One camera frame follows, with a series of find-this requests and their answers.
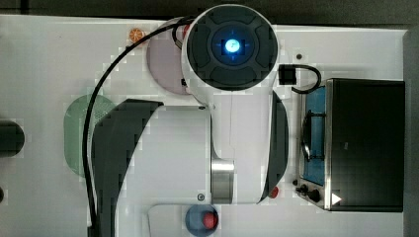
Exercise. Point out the green plastic strainer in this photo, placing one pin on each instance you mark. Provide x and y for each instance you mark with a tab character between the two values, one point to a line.
73	125

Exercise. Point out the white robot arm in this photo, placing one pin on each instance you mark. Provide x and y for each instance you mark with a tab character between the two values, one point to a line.
230	59

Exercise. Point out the pink round plate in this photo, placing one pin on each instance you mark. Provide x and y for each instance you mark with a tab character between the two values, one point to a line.
163	58

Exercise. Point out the red strawberry toy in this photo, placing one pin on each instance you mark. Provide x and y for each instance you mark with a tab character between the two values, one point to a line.
274	192

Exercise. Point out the orange slice toy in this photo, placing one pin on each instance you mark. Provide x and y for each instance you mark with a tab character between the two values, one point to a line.
136	34

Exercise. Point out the silver toaster oven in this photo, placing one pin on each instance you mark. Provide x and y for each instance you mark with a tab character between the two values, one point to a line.
351	146

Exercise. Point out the black cylinder at left edge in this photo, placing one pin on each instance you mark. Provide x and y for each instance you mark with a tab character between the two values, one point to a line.
12	138

